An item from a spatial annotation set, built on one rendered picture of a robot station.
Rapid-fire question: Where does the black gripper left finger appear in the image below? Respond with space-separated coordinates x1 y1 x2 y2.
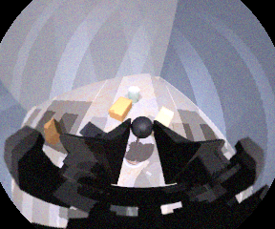
58 117 131 184

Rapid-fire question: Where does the brown box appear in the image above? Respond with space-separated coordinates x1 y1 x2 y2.
45 118 62 145
108 96 131 122

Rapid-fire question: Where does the glass french press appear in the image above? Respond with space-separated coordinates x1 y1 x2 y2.
123 117 154 168

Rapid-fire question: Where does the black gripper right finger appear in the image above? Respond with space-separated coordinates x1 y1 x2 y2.
153 119 225 184

